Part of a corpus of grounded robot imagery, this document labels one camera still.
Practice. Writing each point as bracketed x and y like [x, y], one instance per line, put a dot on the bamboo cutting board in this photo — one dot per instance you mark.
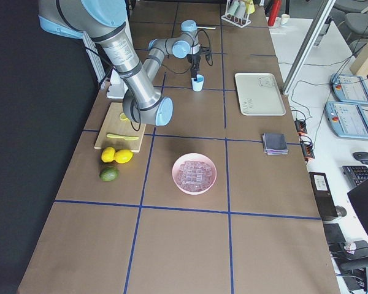
[119, 132]

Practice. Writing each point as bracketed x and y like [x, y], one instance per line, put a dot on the light blue plastic cup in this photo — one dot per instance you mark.
[197, 82]

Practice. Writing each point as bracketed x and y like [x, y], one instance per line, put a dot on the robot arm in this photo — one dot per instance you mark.
[105, 22]

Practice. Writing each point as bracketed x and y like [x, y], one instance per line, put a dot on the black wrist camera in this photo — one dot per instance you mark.
[206, 51]

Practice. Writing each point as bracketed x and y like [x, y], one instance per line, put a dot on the white cup on rack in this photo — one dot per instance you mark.
[241, 10]

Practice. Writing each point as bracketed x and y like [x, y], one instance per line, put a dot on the grey folded cloth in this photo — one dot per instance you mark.
[274, 144]

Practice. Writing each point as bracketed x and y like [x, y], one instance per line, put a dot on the green avocado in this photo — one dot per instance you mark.
[109, 174]

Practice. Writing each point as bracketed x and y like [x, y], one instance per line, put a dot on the black box device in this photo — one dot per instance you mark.
[323, 197]

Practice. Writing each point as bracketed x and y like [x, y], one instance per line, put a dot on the black computer mouse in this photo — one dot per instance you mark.
[361, 156]

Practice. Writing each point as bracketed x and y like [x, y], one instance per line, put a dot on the lemon slices stack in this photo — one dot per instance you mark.
[123, 117]

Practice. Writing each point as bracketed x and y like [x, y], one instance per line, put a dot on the aluminium frame post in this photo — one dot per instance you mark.
[309, 39]

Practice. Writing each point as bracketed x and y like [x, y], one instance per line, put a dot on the yellow cup on rack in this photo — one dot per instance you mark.
[250, 7]

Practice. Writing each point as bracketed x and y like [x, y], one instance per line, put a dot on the steel muddler black tip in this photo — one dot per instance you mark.
[207, 27]

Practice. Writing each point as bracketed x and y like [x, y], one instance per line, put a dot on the red bottle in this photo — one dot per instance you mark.
[274, 10]

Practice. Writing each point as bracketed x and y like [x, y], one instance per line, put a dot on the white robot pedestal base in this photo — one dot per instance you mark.
[117, 88]

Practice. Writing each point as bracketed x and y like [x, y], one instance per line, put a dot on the cream bear tray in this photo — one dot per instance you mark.
[259, 95]

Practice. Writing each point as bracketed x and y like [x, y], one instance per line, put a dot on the yellow lemon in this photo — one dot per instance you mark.
[123, 156]
[108, 154]

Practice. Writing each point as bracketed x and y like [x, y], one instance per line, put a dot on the yellow plastic knife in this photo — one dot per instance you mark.
[123, 137]

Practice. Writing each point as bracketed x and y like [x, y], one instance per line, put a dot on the pink bowl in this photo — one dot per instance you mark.
[193, 157]

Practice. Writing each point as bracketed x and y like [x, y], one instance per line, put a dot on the teach pendant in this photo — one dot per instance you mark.
[350, 88]
[347, 120]

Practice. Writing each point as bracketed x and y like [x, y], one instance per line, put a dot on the black keyboard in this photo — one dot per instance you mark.
[355, 174]

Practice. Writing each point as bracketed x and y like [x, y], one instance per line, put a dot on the yellow lemon lower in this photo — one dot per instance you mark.
[123, 156]

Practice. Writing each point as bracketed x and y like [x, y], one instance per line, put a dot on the upper teach pendant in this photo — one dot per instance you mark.
[350, 88]

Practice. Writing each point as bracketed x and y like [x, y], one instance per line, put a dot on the mint green cup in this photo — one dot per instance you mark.
[232, 7]

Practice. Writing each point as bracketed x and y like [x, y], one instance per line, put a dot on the clear ice cubes pile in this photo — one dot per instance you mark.
[194, 176]

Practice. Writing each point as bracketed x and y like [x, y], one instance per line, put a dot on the small white paper cup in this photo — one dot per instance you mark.
[284, 19]

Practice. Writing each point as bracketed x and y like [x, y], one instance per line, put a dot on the yellow lemon upper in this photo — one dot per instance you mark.
[108, 154]

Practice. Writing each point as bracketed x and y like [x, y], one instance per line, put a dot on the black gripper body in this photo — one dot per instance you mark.
[195, 60]

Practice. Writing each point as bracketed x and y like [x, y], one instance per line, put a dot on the white wire cup rack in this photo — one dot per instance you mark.
[241, 23]

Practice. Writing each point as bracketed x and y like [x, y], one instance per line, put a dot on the lower teach pendant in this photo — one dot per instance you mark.
[347, 120]

